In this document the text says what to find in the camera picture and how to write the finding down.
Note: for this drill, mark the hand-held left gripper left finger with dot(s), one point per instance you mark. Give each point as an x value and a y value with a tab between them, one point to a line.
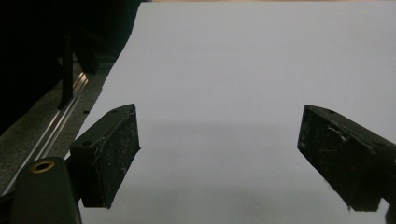
106	158

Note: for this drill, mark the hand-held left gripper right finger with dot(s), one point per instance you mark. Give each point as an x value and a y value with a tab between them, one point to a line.
342	155

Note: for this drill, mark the grey metal table frame rail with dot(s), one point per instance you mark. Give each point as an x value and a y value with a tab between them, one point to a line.
40	127

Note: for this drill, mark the black metal stand post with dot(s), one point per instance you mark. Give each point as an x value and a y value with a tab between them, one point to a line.
66	74

